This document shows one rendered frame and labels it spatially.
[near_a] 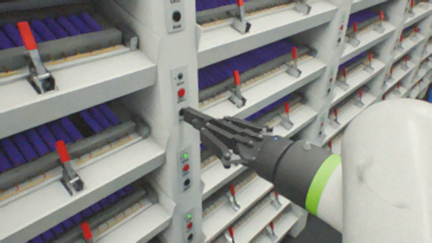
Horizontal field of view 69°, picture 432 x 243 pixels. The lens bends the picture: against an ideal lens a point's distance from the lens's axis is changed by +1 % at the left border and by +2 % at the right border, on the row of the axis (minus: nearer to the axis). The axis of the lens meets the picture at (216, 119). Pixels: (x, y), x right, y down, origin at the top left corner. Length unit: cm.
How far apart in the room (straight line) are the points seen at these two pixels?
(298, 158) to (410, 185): 20
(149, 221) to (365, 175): 56
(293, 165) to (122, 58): 33
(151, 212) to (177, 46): 40
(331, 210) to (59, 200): 42
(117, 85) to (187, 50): 15
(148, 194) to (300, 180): 43
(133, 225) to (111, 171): 19
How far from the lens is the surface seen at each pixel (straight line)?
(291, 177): 45
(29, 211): 59
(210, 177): 86
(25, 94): 50
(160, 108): 61
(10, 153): 64
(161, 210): 78
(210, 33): 70
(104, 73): 54
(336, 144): 174
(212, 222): 100
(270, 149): 48
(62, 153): 57
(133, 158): 64
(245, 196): 108
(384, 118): 32
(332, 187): 43
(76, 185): 60
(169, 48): 58
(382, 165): 29
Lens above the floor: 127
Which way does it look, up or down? 30 degrees down
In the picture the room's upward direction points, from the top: straight up
